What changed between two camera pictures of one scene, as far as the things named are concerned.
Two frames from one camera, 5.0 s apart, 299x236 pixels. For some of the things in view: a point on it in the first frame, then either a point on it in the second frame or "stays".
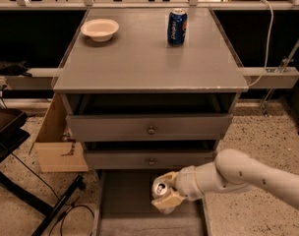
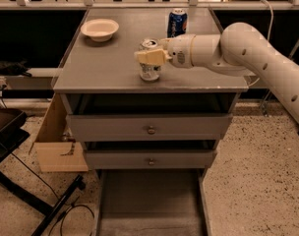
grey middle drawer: (147, 159) stays
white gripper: (186, 182) → (179, 50)
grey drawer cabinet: (148, 91) stays
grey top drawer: (148, 127) stays
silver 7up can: (160, 188) → (149, 72)
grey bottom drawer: (123, 207) stays
